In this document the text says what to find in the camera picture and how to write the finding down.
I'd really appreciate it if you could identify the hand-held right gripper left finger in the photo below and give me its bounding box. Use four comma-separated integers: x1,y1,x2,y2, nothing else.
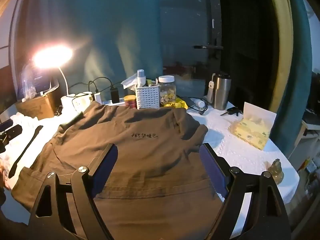
27,143,118,240

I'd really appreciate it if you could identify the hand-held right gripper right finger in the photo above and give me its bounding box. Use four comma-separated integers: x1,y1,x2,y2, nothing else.
199,142,292,240

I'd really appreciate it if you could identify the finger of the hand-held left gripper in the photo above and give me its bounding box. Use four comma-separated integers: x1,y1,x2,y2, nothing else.
0,119,23,153
8,126,43,178

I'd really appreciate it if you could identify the brown printed t-shirt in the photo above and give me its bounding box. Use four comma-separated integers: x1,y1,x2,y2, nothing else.
11,101,224,240

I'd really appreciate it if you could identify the white crumpled shirt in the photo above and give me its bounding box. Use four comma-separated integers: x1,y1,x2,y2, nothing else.
0,112,63,189

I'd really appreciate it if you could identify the brown cardboard box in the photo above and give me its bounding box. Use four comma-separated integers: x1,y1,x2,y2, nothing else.
15,90,60,119

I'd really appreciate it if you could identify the yellow tissue pack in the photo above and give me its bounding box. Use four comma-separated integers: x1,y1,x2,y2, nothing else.
229,102,277,151

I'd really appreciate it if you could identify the dark box in plastic wrap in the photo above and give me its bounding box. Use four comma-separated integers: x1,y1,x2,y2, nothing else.
21,62,59,103

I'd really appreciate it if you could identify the black car key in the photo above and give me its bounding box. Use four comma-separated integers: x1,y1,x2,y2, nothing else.
220,107,242,117

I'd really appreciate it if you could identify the dark power bank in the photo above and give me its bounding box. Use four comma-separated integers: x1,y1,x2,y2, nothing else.
184,97,198,108

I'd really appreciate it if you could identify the red tin can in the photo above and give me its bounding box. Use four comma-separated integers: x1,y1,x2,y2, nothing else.
124,95,137,109

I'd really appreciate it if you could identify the yellow snack bag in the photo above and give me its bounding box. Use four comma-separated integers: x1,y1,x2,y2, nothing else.
164,97,188,110

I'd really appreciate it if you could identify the black charger adapter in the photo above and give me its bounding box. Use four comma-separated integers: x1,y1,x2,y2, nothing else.
110,87,120,103

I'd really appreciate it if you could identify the white desk lamp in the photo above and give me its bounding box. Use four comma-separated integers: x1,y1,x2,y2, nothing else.
32,45,77,112

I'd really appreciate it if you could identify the white perforated basket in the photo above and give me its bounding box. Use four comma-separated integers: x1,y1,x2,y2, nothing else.
135,84,160,110

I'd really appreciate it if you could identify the clear jar with white lid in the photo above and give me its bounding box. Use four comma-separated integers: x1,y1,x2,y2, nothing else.
158,76,177,106

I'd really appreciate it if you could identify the white tissue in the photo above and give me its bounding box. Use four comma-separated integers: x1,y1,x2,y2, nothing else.
121,76,138,90

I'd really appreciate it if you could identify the cluttered side shelf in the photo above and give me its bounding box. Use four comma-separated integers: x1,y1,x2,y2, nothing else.
294,72,320,180

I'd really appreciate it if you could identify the teal curtain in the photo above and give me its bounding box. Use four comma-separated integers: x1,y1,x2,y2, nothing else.
271,0,314,155

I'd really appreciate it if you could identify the olive curtain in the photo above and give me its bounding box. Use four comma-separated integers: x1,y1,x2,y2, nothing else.
265,0,292,113

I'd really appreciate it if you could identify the black usb cable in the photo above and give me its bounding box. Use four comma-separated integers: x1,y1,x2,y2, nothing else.
186,96,208,115

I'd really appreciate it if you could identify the steel tumbler with strap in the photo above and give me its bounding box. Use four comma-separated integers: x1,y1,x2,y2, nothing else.
206,72,232,111

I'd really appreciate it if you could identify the black charger cable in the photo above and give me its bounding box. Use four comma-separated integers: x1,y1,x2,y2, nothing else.
88,79,100,94
67,77,115,92

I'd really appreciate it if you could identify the black door handle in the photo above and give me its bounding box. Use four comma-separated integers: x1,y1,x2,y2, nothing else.
194,44,224,50

